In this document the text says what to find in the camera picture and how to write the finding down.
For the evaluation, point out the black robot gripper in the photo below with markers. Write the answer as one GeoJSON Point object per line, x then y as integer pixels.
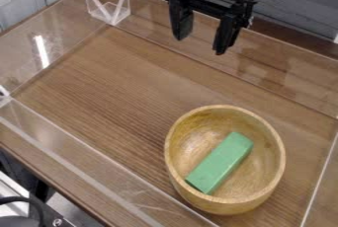
{"type": "Point", "coordinates": [236, 13]}

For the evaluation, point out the green rectangular block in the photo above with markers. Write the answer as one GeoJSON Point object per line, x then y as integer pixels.
{"type": "Point", "coordinates": [217, 166]}

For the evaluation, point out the brown wooden bowl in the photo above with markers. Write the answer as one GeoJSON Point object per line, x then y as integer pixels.
{"type": "Point", "coordinates": [196, 134]}

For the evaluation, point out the clear acrylic corner bracket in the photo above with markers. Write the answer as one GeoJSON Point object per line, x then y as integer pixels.
{"type": "Point", "coordinates": [109, 12]}

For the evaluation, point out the clear acrylic tray wall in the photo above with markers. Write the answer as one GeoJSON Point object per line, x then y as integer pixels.
{"type": "Point", "coordinates": [91, 93]}

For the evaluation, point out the black table frame bracket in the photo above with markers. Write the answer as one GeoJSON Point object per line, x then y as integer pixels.
{"type": "Point", "coordinates": [42, 215]}

